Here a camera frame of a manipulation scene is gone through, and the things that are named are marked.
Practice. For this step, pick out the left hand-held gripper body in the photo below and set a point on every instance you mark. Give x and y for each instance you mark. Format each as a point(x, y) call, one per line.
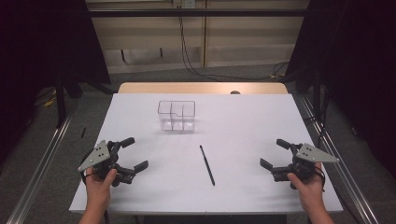
point(99, 154)

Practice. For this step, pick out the person's right hand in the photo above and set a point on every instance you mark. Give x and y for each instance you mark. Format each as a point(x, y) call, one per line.
point(308, 193)

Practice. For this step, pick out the person's left hand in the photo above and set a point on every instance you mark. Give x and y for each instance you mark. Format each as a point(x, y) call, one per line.
point(99, 189)

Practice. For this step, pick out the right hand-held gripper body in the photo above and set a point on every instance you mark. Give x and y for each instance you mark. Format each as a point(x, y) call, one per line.
point(306, 161)

